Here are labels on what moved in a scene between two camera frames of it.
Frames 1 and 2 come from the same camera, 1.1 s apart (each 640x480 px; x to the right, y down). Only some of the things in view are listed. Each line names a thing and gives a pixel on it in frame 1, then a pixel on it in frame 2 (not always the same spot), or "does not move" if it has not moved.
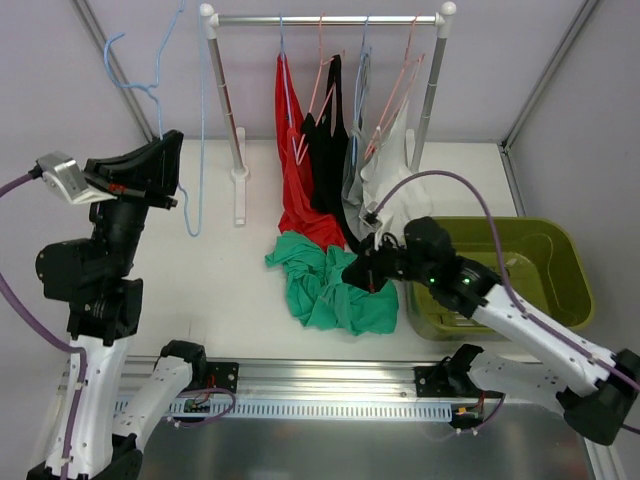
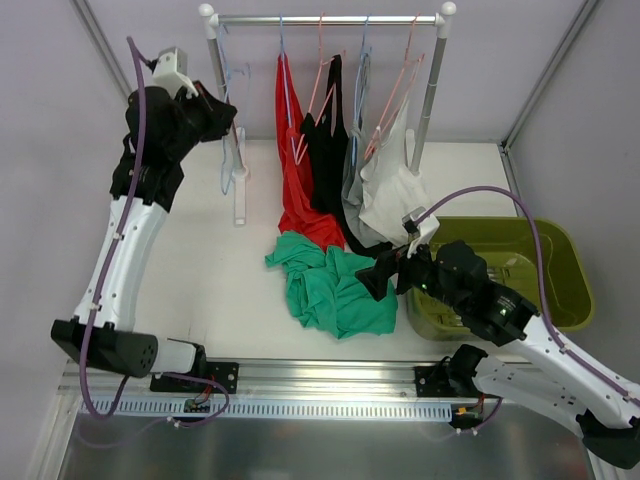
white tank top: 387,170 does not move
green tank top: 319,295 does not move
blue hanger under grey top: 360,81 does not move
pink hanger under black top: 323,63 does not move
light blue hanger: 154,88 -> 236,101
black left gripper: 133,191 -> 203,114
